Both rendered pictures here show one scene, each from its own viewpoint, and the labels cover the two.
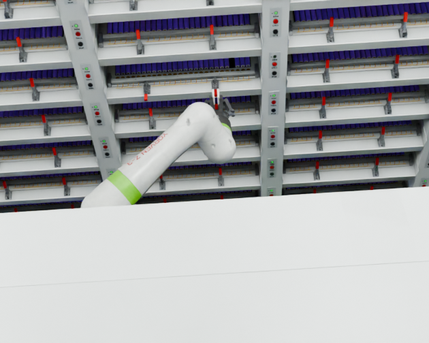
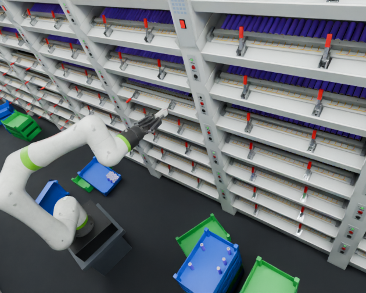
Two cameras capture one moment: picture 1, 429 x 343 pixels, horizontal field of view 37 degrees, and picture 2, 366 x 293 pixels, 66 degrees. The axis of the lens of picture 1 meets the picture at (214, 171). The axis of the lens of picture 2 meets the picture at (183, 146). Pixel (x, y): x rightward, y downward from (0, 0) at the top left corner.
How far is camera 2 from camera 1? 1.64 m
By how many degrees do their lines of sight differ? 34
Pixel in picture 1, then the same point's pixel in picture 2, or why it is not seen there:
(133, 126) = (138, 115)
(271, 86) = (204, 120)
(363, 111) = (284, 167)
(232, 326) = not seen: outside the picture
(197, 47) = (153, 74)
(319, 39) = (236, 93)
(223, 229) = not seen: outside the picture
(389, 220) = not seen: outside the picture
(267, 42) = (193, 84)
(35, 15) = (67, 29)
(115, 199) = (16, 161)
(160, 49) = (134, 70)
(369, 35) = (282, 103)
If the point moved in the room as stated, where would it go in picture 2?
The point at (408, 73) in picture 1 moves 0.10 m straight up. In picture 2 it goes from (326, 151) to (330, 133)
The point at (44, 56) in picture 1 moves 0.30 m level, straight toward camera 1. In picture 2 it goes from (83, 58) to (54, 90)
